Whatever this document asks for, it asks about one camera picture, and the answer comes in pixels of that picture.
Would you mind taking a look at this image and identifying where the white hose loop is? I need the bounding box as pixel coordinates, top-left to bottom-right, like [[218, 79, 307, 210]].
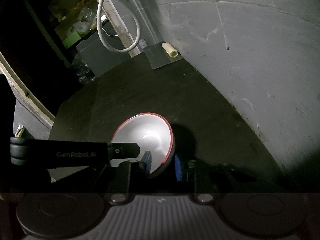
[[96, 0, 141, 53]]

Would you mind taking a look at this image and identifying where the green box on shelf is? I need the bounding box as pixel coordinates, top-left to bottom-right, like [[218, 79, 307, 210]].
[[62, 31, 81, 48]]

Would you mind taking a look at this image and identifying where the cleaver with cream handle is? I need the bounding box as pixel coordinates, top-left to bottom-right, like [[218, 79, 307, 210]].
[[144, 42, 183, 70]]

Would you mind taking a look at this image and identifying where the white bowl red rim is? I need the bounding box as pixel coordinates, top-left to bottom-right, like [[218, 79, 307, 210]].
[[111, 113, 175, 176]]

